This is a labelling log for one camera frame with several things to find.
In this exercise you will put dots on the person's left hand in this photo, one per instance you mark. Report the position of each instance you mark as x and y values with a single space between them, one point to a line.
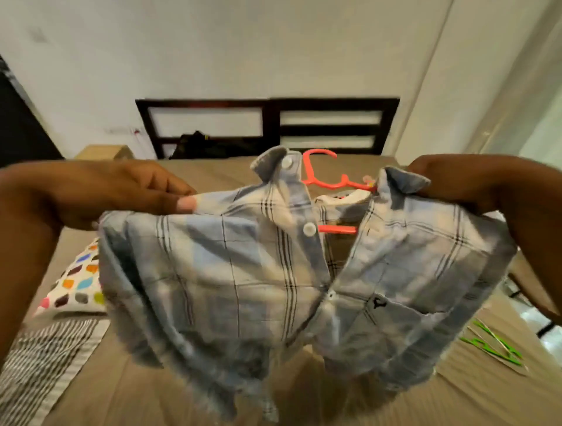
114 193

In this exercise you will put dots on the person's right hand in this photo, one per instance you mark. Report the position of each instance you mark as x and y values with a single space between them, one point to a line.
457 180

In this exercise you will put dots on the red plastic hanger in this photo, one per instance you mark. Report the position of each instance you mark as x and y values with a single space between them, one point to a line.
309 171

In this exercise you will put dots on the light blue garment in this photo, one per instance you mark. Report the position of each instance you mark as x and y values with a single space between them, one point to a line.
219 298

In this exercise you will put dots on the pile of coloured plastic hangers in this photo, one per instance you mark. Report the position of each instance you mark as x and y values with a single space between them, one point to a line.
492 344

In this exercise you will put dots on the person's left forearm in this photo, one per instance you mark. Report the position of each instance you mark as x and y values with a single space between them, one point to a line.
22 254

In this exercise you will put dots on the person's right forearm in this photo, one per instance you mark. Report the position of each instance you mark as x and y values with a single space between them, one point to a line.
536 228

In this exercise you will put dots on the cardboard boxes left of bed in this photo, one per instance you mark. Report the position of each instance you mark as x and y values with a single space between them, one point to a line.
105 153

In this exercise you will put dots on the bed with taupe sheet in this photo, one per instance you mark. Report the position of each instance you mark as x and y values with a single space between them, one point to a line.
492 395

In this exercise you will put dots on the colourful leaf print pillow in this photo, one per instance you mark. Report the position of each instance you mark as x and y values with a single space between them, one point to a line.
75 285

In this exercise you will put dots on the black bag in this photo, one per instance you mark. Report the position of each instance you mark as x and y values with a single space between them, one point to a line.
211 147

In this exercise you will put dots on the sheer white curtain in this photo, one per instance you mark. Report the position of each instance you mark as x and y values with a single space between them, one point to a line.
527 96

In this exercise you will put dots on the black slatted headboard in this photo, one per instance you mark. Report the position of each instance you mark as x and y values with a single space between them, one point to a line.
272 114

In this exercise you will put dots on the grey checked towel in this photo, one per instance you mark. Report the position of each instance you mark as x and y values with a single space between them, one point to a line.
44 369

